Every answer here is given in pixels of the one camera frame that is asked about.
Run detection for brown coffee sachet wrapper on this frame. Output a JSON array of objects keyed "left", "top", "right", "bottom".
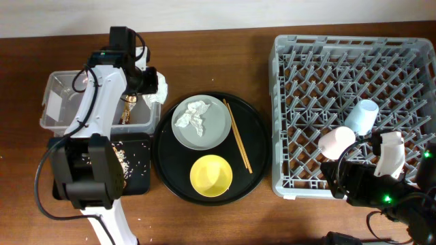
[{"left": 119, "top": 95, "right": 138, "bottom": 125}]

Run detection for pink cup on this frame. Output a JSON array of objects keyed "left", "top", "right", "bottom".
[{"left": 318, "top": 126, "right": 356, "bottom": 160}]

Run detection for blue cup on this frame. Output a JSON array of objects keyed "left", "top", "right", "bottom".
[{"left": 344, "top": 99, "right": 379, "bottom": 136}]

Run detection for food scraps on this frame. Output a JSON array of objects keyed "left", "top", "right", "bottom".
[{"left": 112, "top": 141, "right": 151, "bottom": 190}]

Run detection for yellow bowl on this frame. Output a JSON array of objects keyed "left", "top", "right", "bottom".
[{"left": 189, "top": 154, "right": 233, "bottom": 197}]

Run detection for white napkin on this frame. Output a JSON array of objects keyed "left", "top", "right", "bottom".
[{"left": 142, "top": 72, "right": 168, "bottom": 109}]

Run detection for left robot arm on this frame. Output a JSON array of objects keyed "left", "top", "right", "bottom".
[{"left": 42, "top": 27, "right": 159, "bottom": 244}]

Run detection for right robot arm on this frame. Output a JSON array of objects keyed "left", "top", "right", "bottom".
[{"left": 340, "top": 143, "right": 435, "bottom": 244}]

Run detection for grey dishwasher rack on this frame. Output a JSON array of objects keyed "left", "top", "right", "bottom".
[{"left": 269, "top": 35, "right": 435, "bottom": 199}]

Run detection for small crumpled white tissue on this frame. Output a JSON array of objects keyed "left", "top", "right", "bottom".
[{"left": 174, "top": 101, "right": 211, "bottom": 137}]

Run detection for black rectangular tray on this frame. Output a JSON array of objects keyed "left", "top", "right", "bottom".
[{"left": 48, "top": 133, "right": 151, "bottom": 209}]

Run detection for clear plastic bin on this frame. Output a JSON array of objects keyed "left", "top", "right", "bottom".
[{"left": 40, "top": 70, "right": 161, "bottom": 137}]

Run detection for grey plate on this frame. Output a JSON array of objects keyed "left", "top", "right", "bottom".
[{"left": 170, "top": 95, "right": 232, "bottom": 150}]

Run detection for right wooden chopstick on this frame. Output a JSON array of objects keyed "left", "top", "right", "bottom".
[{"left": 225, "top": 101, "right": 253, "bottom": 174}]

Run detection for wooden chopstick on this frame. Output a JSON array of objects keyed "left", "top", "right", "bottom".
[
  {"left": 225, "top": 101, "right": 253, "bottom": 174},
  {"left": 223, "top": 99, "right": 248, "bottom": 169}
]

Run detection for round black tray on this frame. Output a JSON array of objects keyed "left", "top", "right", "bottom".
[{"left": 151, "top": 92, "right": 273, "bottom": 206}]

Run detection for left wooden chopstick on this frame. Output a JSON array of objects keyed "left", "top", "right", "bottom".
[{"left": 223, "top": 99, "right": 248, "bottom": 169}]

